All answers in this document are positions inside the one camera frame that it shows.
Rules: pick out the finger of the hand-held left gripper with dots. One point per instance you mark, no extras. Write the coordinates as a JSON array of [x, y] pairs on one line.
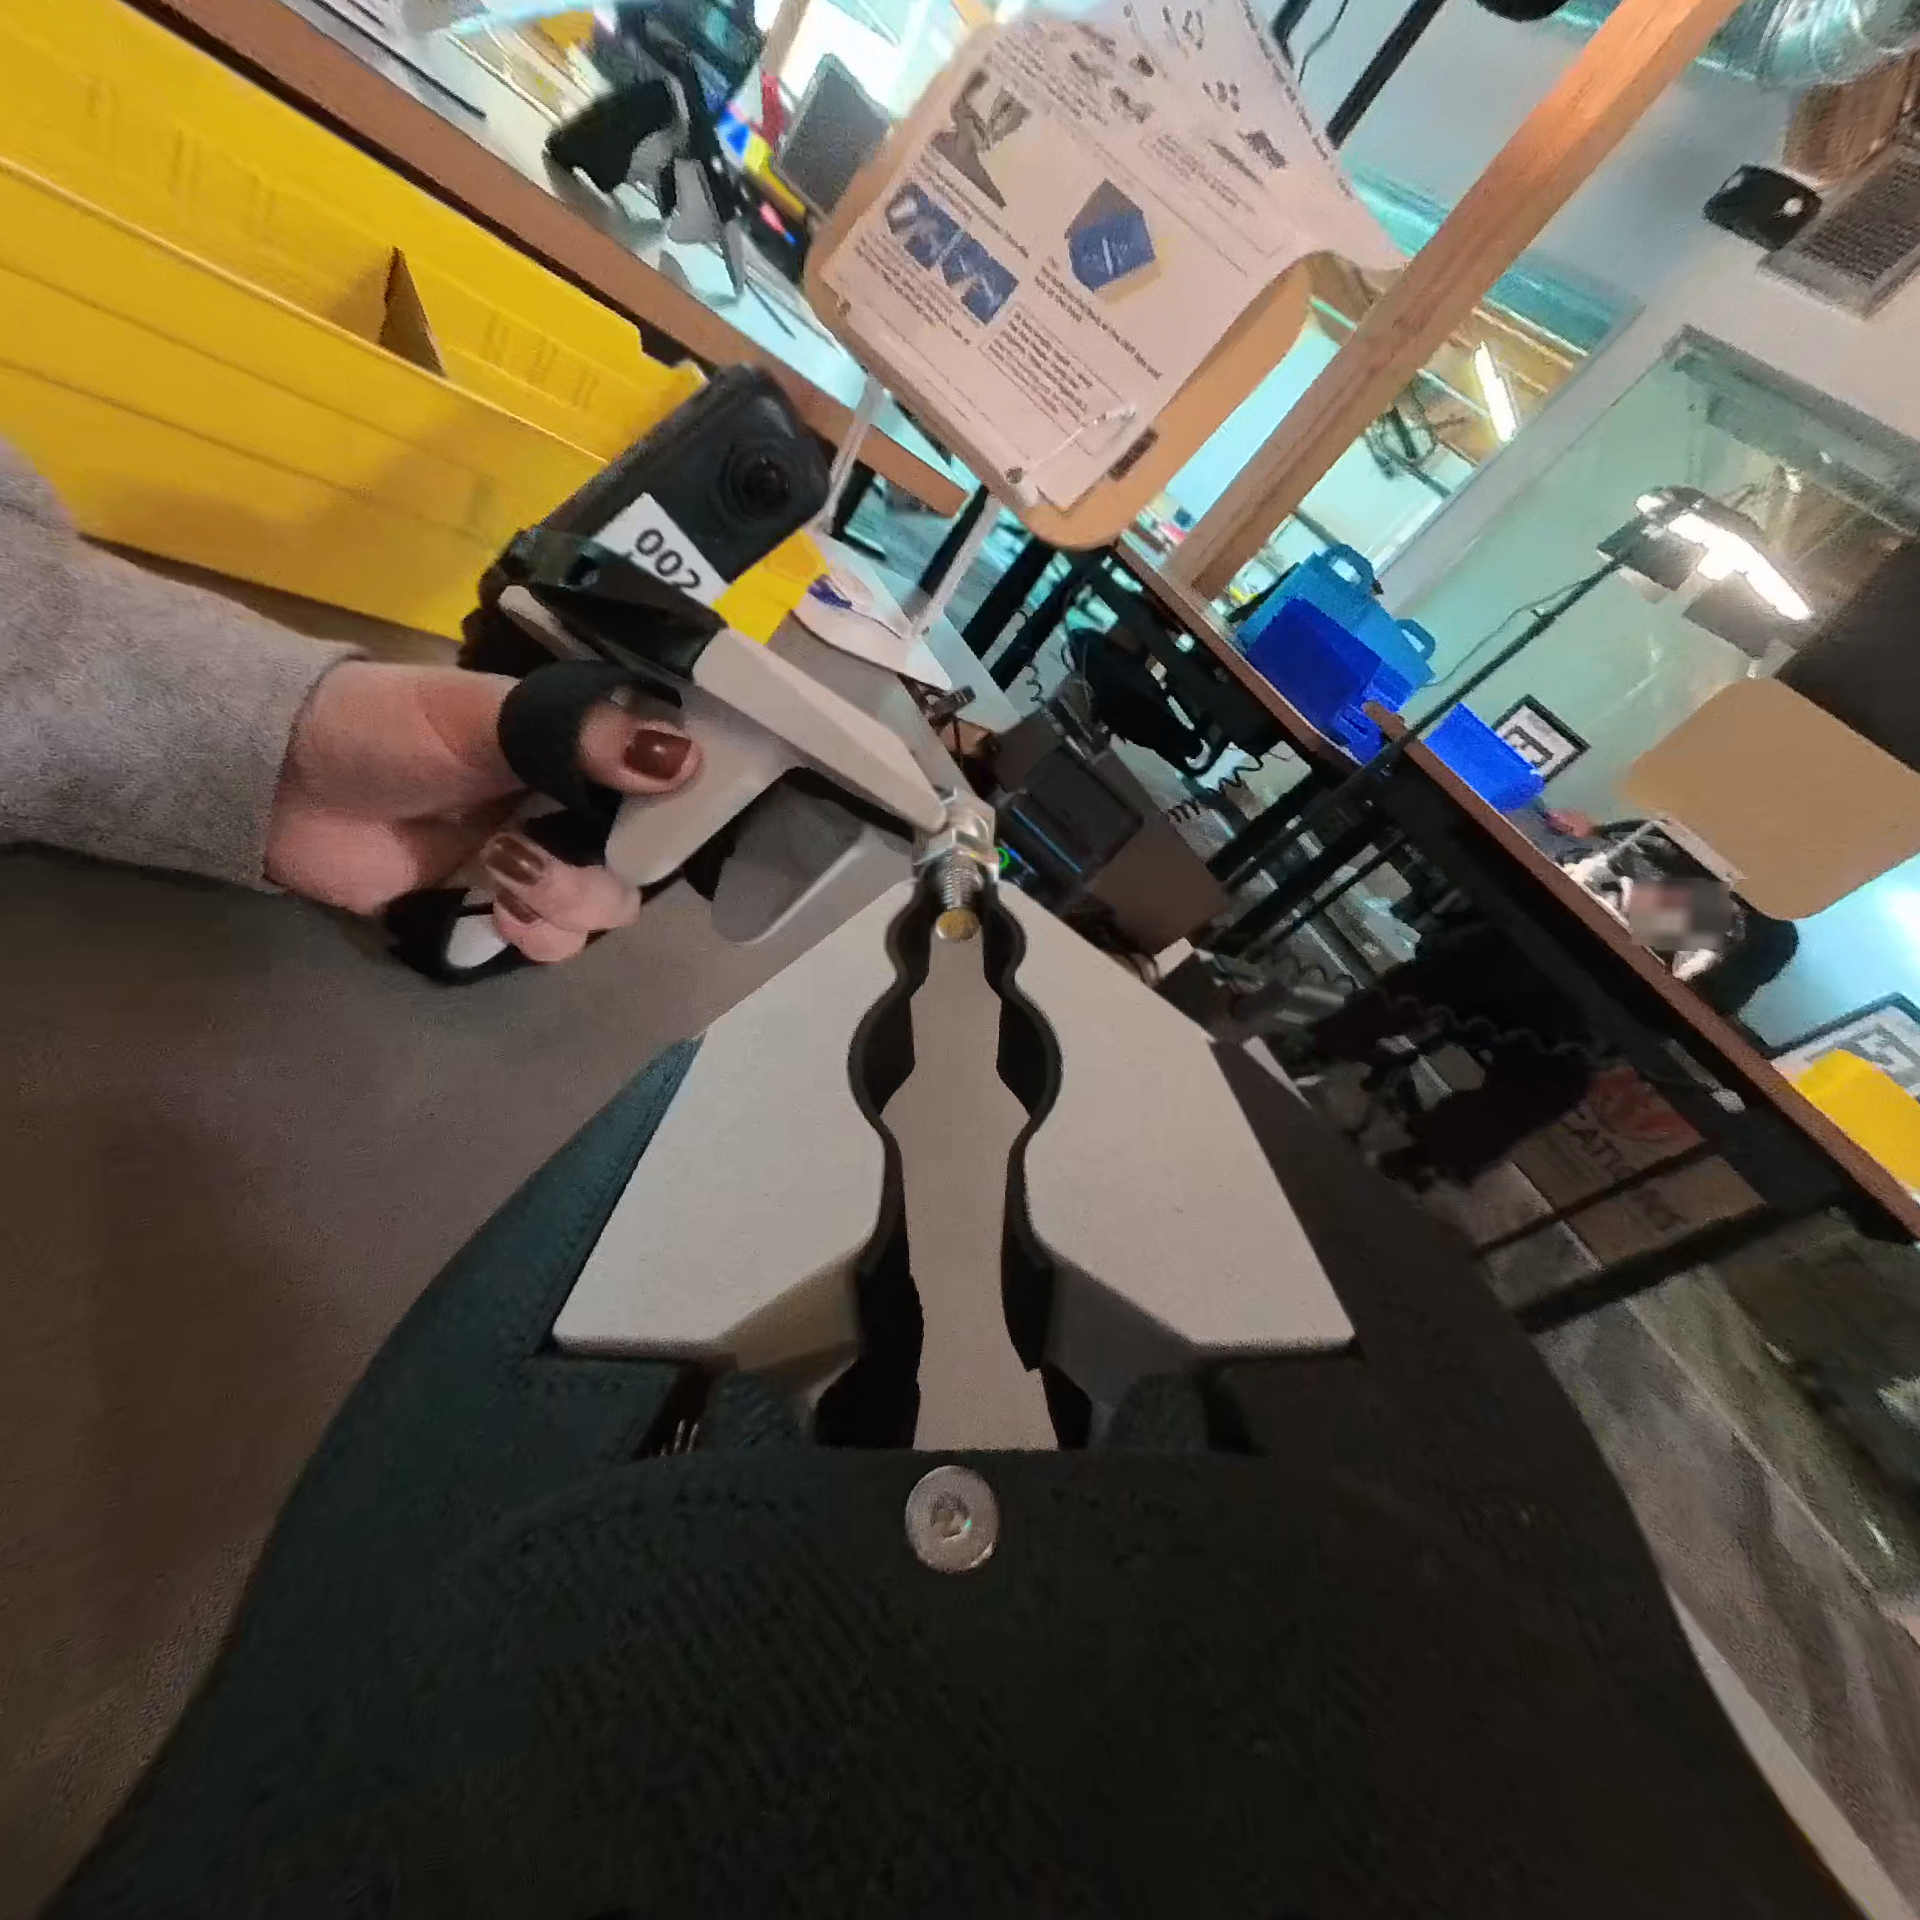
[[825, 722], [812, 894]]

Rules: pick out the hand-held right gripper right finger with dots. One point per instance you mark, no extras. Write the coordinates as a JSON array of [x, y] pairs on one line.
[[1169, 1186]]

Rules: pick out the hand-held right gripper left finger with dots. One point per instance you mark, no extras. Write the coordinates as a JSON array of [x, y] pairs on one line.
[[738, 1186]]

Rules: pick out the silver threaded bolt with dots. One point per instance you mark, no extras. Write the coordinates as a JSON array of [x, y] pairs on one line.
[[958, 894]]

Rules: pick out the person's left forearm grey sleeve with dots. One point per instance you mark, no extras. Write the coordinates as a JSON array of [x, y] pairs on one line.
[[136, 692]]

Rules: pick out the person's left hand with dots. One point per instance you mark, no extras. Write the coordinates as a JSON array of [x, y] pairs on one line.
[[391, 779]]

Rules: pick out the clear acrylic sign stand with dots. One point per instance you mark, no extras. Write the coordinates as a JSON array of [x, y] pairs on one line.
[[961, 569]]

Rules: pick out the black power station with display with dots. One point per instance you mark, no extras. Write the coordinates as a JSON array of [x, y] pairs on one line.
[[1075, 819]]

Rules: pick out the cardboard divider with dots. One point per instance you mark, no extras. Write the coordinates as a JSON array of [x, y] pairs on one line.
[[416, 315]]

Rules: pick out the idle black grey gripper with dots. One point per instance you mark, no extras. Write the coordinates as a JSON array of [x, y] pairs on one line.
[[646, 151]]

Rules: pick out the yellow plastic bin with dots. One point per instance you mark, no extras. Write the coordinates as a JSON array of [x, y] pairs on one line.
[[224, 302]]

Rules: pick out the large blue plastic bin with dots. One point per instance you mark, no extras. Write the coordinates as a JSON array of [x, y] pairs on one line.
[[1322, 647]]

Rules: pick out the small blue plastic bin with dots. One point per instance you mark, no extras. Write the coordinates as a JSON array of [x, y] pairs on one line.
[[1477, 751]]

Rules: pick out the long wooden table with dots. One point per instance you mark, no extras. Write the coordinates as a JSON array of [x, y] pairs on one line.
[[1725, 1044]]

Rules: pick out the small yellow bin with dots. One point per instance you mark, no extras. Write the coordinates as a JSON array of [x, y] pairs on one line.
[[1868, 1104]]

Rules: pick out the plain wooden board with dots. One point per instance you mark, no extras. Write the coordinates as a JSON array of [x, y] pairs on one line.
[[1787, 795]]

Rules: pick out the studio lamp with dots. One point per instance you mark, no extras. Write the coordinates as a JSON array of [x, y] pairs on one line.
[[1680, 548]]

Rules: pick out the metal air vent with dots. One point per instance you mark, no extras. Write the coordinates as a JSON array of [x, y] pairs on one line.
[[1860, 232]]

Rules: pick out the wooden post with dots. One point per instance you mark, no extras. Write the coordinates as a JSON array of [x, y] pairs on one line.
[[1441, 285]]

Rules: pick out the black wall speaker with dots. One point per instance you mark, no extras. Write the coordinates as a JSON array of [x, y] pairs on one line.
[[1763, 209]]

